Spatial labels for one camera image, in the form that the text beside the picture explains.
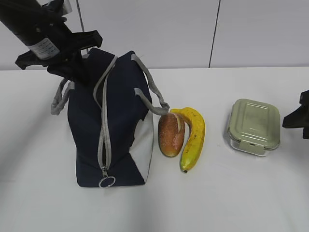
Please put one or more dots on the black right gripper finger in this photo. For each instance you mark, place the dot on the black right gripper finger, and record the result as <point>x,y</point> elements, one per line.
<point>300,117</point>

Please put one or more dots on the brown bread roll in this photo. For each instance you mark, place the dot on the brown bread roll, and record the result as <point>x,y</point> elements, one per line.
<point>171,131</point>

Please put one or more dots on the navy blue lunch bag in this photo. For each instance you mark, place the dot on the navy blue lunch bag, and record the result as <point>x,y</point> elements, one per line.
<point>111,119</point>

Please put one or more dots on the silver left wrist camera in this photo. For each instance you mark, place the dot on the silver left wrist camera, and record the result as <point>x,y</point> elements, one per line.
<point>67,6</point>

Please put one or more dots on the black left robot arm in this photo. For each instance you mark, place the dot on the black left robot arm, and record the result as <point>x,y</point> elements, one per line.
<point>30,22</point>

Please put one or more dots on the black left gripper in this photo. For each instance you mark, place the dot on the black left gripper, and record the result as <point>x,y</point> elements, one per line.
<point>54,53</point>

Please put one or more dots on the green lid glass container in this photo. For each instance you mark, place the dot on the green lid glass container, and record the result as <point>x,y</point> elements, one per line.
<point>254,127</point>

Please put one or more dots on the yellow banana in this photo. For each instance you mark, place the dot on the yellow banana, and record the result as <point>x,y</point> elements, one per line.
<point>194,145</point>

